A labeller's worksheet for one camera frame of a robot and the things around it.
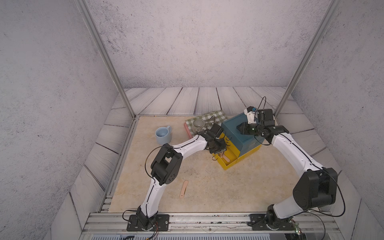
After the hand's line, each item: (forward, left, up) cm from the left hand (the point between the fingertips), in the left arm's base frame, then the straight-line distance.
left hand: (229, 150), depth 90 cm
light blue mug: (+14, +41, -1) cm, 43 cm away
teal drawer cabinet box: (-4, -5, +14) cm, 15 cm away
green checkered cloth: (+36, +2, -7) cm, 36 cm away
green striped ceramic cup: (+25, +18, -5) cm, 31 cm away
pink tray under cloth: (+23, +26, -9) cm, 36 cm away
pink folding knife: (-1, +1, -8) cm, 8 cm away
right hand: (+7, -4, +12) cm, 14 cm away
